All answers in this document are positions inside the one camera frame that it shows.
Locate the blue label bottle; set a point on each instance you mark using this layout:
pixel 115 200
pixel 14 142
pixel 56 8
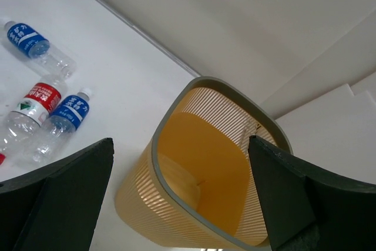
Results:
pixel 38 49
pixel 62 123

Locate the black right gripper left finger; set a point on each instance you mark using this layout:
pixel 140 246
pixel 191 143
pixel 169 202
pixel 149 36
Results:
pixel 56 207

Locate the red label plastic bottle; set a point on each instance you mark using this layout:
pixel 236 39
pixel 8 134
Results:
pixel 30 113

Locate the yellow mesh waste bin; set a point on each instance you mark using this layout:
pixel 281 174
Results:
pixel 193 186

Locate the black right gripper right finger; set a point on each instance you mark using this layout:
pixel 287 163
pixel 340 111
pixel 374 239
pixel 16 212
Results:
pixel 306 207

